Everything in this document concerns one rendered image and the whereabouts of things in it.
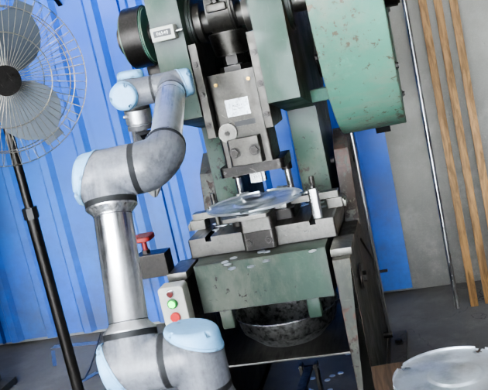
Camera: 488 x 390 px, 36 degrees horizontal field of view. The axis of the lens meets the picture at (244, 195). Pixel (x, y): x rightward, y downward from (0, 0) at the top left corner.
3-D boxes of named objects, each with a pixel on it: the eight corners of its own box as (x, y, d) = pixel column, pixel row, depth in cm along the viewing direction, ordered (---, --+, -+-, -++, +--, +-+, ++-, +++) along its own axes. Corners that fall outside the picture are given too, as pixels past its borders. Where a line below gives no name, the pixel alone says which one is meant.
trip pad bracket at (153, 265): (179, 312, 218) (163, 249, 215) (148, 316, 220) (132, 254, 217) (184, 305, 224) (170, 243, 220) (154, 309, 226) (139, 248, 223)
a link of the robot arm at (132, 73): (111, 74, 203) (118, 71, 211) (119, 114, 205) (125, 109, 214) (139, 70, 202) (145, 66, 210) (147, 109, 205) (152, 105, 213)
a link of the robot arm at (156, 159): (180, 148, 157) (187, 54, 197) (129, 159, 158) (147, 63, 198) (194, 193, 163) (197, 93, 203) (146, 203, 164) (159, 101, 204)
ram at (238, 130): (272, 162, 216) (250, 61, 211) (222, 171, 220) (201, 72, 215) (280, 152, 233) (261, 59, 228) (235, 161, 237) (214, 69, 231)
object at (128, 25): (166, 74, 221) (149, -1, 217) (130, 83, 223) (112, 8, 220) (187, 70, 242) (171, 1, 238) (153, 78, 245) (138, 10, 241)
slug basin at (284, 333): (340, 348, 220) (334, 317, 218) (231, 361, 228) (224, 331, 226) (347, 307, 253) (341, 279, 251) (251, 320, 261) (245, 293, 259)
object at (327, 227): (338, 236, 215) (334, 217, 214) (191, 259, 226) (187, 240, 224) (345, 212, 244) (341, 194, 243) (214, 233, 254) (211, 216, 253)
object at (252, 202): (195, 222, 210) (194, 220, 210) (220, 200, 238) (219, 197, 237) (295, 206, 203) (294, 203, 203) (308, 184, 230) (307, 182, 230)
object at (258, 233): (277, 258, 204) (267, 210, 202) (229, 265, 207) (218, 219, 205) (290, 234, 228) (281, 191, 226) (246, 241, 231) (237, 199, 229)
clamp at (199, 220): (239, 223, 233) (232, 191, 231) (189, 231, 237) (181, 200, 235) (243, 218, 238) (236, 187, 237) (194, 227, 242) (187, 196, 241)
